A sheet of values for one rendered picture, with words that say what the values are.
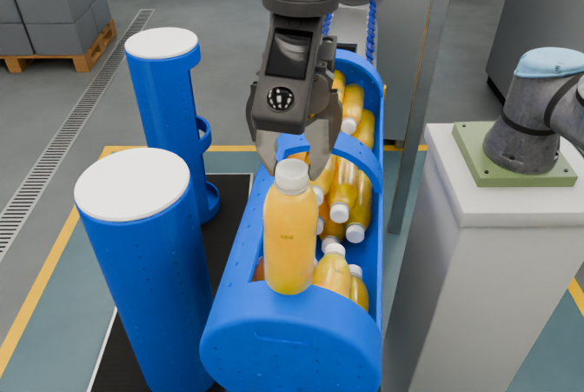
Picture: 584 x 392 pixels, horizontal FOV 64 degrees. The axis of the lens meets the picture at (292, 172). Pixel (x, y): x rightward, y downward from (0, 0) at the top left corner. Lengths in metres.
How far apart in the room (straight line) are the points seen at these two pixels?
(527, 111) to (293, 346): 0.62
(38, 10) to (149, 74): 2.41
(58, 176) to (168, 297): 1.90
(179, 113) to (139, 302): 0.85
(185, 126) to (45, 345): 1.08
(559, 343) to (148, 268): 1.74
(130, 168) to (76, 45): 3.00
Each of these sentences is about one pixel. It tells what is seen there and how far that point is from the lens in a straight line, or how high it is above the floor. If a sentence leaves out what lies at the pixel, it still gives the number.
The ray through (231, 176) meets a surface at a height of 0.15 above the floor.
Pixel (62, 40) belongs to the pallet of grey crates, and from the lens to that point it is 4.23.
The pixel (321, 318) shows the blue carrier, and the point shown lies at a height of 1.23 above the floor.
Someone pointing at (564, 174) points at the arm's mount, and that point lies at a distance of 1.11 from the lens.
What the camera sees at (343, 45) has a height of 1.08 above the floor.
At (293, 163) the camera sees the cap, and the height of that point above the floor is 1.45.
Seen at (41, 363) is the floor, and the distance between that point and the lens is 2.27.
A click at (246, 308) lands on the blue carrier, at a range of 0.69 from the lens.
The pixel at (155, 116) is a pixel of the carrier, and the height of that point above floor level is 0.78.
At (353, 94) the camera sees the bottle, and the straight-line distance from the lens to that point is 1.32.
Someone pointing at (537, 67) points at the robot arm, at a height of 1.40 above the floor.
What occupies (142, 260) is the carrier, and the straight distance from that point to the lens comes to 1.22.
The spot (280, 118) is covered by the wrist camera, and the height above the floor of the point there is 1.58.
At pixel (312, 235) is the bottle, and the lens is 0.58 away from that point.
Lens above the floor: 1.78
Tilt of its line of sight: 39 degrees down
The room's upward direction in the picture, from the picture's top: straight up
